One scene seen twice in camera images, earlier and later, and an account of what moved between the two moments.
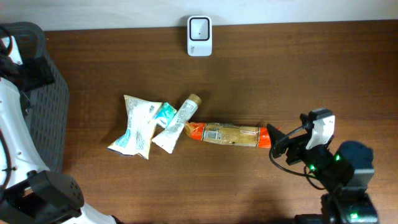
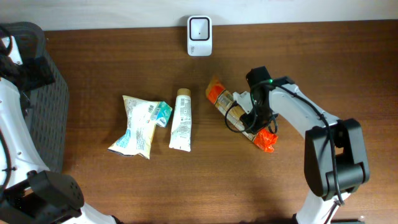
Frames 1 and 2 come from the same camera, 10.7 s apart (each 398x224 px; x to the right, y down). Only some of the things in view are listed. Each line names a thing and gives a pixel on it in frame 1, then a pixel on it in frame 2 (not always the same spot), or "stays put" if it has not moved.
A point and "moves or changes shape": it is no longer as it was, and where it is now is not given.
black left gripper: (38, 78) stays put
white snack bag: (137, 138) stays put
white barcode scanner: (199, 35) stays put
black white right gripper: (296, 144) → (257, 126)
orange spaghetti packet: (230, 134) → (224, 101)
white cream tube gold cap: (167, 140) moves or changes shape
